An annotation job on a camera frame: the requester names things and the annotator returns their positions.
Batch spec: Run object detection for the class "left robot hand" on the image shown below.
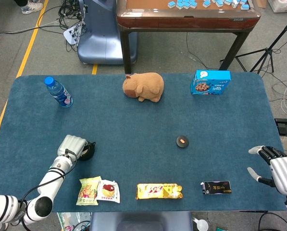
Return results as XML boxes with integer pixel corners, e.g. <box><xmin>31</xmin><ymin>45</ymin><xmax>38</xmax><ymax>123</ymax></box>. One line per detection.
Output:
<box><xmin>57</xmin><ymin>134</ymin><xmax>88</xmax><ymax>161</ymax></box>

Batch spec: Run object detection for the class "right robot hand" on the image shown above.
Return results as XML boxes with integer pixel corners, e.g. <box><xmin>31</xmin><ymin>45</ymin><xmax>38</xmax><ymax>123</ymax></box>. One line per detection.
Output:
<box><xmin>247</xmin><ymin>145</ymin><xmax>287</xmax><ymax>196</ymax></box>

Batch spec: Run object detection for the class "black teapot with handle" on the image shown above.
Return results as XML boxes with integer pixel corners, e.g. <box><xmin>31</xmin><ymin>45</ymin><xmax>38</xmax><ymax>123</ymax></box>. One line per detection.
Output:
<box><xmin>78</xmin><ymin>141</ymin><xmax>97</xmax><ymax>162</ymax></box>

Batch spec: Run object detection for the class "black teapot lid orange knob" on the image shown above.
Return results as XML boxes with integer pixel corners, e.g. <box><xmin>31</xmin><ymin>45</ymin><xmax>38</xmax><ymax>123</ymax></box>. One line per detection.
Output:
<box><xmin>175</xmin><ymin>135</ymin><xmax>190</xmax><ymax>149</ymax></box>

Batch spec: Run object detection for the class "green yellow snack bag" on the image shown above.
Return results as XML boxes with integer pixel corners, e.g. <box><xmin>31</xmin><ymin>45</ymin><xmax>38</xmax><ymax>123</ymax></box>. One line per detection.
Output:
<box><xmin>75</xmin><ymin>176</ymin><xmax>102</xmax><ymax>206</ymax></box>

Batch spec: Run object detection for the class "black foot pedal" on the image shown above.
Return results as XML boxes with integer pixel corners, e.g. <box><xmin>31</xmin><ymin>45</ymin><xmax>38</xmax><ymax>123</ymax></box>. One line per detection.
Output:
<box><xmin>275</xmin><ymin>117</ymin><xmax>287</xmax><ymax>137</ymax></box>

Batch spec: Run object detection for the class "water bottle with blue cap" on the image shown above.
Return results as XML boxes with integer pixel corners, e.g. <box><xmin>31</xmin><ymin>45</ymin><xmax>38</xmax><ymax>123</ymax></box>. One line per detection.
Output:
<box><xmin>44</xmin><ymin>76</ymin><xmax>74</xmax><ymax>108</ymax></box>

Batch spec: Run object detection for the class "white red snack packet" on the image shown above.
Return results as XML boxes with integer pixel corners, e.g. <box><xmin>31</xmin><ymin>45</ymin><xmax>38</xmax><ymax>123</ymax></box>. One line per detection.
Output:
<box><xmin>96</xmin><ymin>179</ymin><xmax>121</xmax><ymax>204</ymax></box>

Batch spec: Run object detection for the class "black purple small carton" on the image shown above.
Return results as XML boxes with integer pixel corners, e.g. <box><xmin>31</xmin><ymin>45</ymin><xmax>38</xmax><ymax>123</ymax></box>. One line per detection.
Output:
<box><xmin>200</xmin><ymin>180</ymin><xmax>232</xmax><ymax>195</ymax></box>

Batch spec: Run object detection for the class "blue table mat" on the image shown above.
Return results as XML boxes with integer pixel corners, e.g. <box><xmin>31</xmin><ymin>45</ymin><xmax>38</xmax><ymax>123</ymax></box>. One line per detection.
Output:
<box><xmin>0</xmin><ymin>73</ymin><xmax>287</xmax><ymax>215</ymax></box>

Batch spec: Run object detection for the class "white plastic scoop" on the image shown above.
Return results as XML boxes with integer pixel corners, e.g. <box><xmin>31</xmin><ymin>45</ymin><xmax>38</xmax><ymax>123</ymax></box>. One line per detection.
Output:
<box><xmin>192</xmin><ymin>217</ymin><xmax>209</xmax><ymax>231</ymax></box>

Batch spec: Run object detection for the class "yellow biscuit pack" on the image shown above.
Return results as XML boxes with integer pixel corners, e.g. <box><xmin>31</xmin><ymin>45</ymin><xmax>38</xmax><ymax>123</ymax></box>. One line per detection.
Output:
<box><xmin>136</xmin><ymin>182</ymin><xmax>184</xmax><ymax>200</ymax></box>

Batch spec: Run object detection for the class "brown capybara plush toy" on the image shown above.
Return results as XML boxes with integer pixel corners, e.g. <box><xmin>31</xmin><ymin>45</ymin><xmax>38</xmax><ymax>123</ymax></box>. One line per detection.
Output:
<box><xmin>122</xmin><ymin>72</ymin><xmax>165</xmax><ymax>103</ymax></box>

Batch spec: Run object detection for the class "grey blue robot body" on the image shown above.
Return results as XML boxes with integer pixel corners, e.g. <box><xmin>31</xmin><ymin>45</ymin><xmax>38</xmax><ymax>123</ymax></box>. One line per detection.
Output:
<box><xmin>89</xmin><ymin>211</ymin><xmax>194</xmax><ymax>231</ymax></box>

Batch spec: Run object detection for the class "white power strip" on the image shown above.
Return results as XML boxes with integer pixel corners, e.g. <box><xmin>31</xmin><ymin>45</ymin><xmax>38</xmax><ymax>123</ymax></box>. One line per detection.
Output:
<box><xmin>63</xmin><ymin>23</ymin><xmax>83</xmax><ymax>46</ymax></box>

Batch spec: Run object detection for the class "blue cookie box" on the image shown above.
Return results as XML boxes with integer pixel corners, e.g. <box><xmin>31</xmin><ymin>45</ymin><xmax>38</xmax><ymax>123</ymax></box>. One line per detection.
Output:
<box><xmin>190</xmin><ymin>69</ymin><xmax>232</xmax><ymax>96</ymax></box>

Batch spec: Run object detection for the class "black tripod stand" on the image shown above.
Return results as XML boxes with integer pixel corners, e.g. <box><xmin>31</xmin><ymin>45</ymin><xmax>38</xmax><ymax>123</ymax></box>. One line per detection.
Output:
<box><xmin>220</xmin><ymin>16</ymin><xmax>287</xmax><ymax>74</ymax></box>

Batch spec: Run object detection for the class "person in black trousers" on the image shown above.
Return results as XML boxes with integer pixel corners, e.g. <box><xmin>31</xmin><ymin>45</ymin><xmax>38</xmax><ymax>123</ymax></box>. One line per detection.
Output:
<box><xmin>13</xmin><ymin>0</ymin><xmax>44</xmax><ymax>15</ymax></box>

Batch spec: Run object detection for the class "brown mahjong table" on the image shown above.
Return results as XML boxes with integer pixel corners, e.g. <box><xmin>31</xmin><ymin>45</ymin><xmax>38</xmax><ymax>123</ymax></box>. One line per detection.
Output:
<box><xmin>116</xmin><ymin>0</ymin><xmax>262</xmax><ymax>74</ymax></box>

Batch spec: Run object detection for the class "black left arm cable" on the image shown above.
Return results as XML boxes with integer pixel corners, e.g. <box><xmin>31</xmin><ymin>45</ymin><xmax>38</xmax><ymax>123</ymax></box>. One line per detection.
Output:
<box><xmin>18</xmin><ymin>148</ymin><xmax>78</xmax><ymax>229</ymax></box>

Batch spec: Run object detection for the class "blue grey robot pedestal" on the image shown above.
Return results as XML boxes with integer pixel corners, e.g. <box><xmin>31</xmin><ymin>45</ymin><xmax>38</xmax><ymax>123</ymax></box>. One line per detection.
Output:
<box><xmin>77</xmin><ymin>0</ymin><xmax>138</xmax><ymax>65</ymax></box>

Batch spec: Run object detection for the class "bundle of black floor cables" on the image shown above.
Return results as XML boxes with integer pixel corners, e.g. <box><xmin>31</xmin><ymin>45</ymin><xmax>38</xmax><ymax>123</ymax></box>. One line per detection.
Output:
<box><xmin>0</xmin><ymin>0</ymin><xmax>88</xmax><ymax>52</ymax></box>

